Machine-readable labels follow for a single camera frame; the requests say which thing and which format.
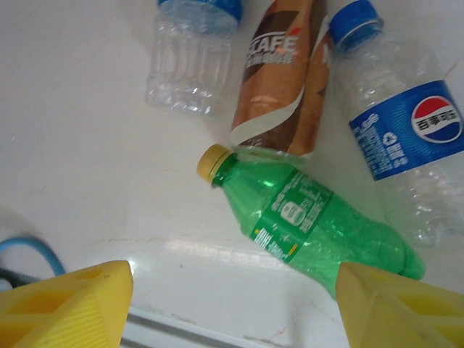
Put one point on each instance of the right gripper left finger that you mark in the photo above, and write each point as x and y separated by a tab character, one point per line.
54	315

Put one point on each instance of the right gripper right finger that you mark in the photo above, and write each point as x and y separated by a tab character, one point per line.
398	319

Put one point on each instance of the blue stethoscope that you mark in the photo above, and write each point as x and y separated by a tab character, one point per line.
25	242

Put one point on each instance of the green soda bottle yellow cap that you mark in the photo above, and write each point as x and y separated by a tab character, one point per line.
301	217

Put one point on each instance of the clear Pepsi label bottle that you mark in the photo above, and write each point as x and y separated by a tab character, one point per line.
398	127

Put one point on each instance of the brown coffee drink bottle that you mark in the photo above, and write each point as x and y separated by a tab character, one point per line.
275	90

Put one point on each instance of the water bottle blue label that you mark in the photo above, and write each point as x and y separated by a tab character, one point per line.
188	72

